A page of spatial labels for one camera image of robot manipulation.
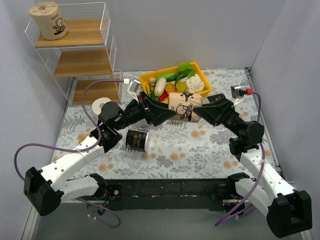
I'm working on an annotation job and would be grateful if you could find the white radish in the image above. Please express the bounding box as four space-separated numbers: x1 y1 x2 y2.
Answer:
154 77 167 97

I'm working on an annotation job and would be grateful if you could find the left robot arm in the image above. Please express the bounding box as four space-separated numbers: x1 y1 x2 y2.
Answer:
23 92 175 216

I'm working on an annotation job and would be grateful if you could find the yellow plastic bin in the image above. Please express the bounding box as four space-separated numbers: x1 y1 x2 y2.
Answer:
139 62 212 97

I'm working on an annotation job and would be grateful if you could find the green leafy vegetable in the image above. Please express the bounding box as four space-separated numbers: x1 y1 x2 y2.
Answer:
178 62 193 73

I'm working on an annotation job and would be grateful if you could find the white wire wooden shelf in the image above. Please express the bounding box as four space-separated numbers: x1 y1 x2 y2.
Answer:
24 2 124 105

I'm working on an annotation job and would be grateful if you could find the black wrapped roll left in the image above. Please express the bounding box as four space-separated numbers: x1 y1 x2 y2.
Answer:
124 129 150 152

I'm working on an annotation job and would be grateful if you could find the red chili pepper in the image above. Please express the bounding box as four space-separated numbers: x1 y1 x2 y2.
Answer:
158 91 168 102

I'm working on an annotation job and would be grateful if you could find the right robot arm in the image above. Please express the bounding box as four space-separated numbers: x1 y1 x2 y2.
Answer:
193 95 313 238

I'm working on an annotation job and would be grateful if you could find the white toilet paper roll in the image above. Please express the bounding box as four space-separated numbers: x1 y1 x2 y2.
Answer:
135 118 149 128
91 97 111 115

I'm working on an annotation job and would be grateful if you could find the orange yellow pepper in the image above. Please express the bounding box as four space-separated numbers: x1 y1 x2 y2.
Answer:
164 83 176 95

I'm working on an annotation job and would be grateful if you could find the brown paper roll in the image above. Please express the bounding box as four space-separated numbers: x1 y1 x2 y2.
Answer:
29 1 69 41
168 92 203 123

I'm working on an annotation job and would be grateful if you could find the white cauliflower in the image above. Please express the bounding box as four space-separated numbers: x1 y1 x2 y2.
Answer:
185 74 205 94

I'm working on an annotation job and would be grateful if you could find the black wrapped roll right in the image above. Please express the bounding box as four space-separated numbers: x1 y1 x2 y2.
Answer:
202 93 226 105

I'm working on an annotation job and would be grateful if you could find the green cucumber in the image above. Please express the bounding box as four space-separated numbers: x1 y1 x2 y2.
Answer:
165 72 181 83

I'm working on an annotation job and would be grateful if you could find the green herb sprig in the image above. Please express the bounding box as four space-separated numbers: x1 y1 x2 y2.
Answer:
145 83 159 102

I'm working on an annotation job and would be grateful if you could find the small mushroom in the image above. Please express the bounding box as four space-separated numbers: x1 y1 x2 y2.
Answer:
148 77 156 85

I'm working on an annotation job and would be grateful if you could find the black wrapped roll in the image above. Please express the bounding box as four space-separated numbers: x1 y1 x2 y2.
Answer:
202 93 226 105
124 129 150 152

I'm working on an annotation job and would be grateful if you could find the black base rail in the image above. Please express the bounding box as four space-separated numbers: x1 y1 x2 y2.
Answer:
32 177 278 218

